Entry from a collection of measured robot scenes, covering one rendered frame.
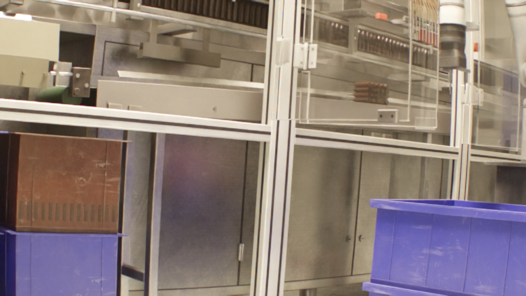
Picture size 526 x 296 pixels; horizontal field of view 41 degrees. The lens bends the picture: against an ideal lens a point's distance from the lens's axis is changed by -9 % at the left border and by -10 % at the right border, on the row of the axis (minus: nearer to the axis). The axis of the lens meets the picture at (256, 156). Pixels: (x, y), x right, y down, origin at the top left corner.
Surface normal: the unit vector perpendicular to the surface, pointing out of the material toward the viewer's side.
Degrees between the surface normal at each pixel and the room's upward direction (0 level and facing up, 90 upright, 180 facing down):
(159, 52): 90
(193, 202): 90
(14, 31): 79
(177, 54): 90
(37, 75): 90
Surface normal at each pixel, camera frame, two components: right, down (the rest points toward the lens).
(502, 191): -0.81, -0.06
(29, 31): 0.65, -0.15
